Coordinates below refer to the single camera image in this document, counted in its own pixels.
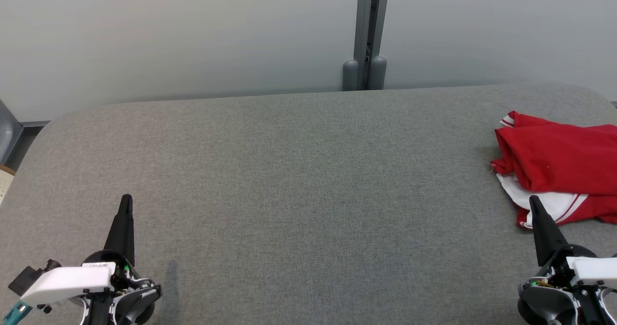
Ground red shorts with white stripes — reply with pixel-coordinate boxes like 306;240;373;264
496;173;617;230

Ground teal plug with black cable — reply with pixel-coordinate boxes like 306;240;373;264
2;300;32;325

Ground beige woven basket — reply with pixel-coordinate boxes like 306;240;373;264
0;165;16;205

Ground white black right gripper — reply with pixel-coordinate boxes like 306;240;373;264
518;195;617;325

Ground red jersey with number 23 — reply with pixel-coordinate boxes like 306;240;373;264
491;111;617;196

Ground grey metal partition post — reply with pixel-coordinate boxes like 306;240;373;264
342;0;391;91

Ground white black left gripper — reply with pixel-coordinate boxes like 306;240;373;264
19;194;162;325

